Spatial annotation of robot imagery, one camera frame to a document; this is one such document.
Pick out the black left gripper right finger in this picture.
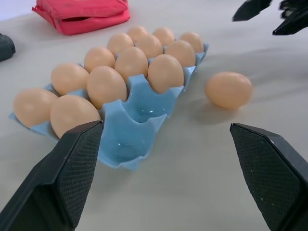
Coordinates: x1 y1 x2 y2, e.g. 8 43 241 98
230 123 308 231

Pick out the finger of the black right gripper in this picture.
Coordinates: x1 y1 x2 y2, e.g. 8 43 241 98
272 7 308 36
231 0 274 22

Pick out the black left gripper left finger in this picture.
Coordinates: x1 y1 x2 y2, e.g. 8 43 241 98
0 120 104 231

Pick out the brown egg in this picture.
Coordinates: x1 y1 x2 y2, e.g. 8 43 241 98
107 33 135 56
13 88 60 128
115 46 149 79
178 31 205 53
205 71 253 109
152 27 176 47
147 54 185 94
86 65 128 110
126 26 149 43
84 47 116 73
51 62 90 96
50 95 102 139
165 39 196 68
135 35 164 59

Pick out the blue plastic egg tray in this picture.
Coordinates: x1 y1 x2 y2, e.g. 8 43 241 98
8 42 210 172

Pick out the dark grey block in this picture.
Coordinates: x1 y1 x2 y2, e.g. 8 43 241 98
0 33 16 62

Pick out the red fabric bag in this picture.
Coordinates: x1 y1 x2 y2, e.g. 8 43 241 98
31 0 131 36

